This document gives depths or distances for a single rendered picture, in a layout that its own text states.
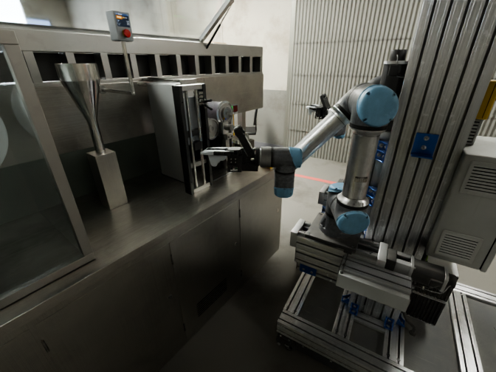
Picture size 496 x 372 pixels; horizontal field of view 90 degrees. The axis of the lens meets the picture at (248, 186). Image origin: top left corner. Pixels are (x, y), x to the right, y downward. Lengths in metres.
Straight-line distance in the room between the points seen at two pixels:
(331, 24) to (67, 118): 3.73
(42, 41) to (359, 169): 1.37
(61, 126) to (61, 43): 0.36
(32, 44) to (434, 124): 1.62
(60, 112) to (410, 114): 1.51
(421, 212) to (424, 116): 0.41
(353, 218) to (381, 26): 3.54
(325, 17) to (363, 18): 0.52
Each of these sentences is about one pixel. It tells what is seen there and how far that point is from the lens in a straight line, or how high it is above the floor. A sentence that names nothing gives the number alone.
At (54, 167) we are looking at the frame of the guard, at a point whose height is 1.26.
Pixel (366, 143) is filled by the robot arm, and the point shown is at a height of 1.29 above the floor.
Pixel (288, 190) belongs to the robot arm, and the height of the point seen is 1.10.
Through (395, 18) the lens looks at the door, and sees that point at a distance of 4.29.
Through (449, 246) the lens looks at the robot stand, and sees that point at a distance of 1.35.
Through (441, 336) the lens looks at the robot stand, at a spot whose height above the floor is 0.21.
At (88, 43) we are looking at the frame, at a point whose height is 1.61.
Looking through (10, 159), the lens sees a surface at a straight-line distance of 0.90.
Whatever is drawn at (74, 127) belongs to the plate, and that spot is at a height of 1.25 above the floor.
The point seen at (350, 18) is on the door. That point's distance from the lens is 4.37.
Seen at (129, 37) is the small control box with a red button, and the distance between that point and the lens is 1.26.
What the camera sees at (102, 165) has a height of 1.12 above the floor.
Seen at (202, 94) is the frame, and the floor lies 1.39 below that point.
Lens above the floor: 1.53
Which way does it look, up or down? 26 degrees down
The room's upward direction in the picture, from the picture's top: straight up
